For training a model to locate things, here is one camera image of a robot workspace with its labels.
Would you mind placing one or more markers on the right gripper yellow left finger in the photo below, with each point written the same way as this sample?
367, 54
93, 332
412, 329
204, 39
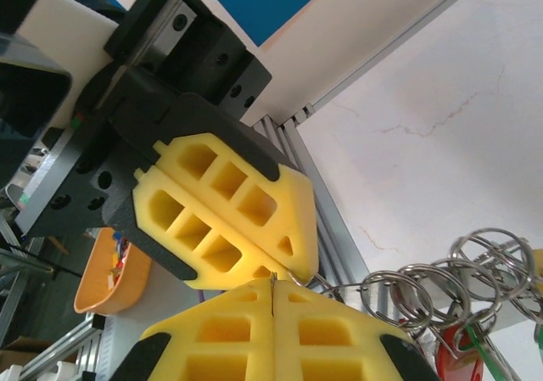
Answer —
186, 343

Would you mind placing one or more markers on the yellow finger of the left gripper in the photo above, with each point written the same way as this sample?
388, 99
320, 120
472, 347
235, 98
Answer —
292, 211
148, 224

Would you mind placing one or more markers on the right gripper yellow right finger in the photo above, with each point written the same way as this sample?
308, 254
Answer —
365, 347

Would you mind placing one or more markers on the red key tag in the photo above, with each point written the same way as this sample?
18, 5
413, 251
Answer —
458, 360

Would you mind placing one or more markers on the green key tag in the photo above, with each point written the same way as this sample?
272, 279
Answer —
477, 340

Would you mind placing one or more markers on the silver key plate with rings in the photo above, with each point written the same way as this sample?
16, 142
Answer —
515, 245

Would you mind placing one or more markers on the orange plastic bowl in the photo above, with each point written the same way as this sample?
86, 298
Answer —
91, 287

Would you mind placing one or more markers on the brown cardboard box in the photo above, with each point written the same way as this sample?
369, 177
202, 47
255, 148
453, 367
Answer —
31, 347

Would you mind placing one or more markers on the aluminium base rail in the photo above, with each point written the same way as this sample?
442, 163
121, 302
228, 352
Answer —
314, 194

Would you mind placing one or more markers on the aluminium side rail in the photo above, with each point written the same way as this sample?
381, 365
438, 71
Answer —
394, 37

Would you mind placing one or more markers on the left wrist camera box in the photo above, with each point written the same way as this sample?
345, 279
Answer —
29, 84

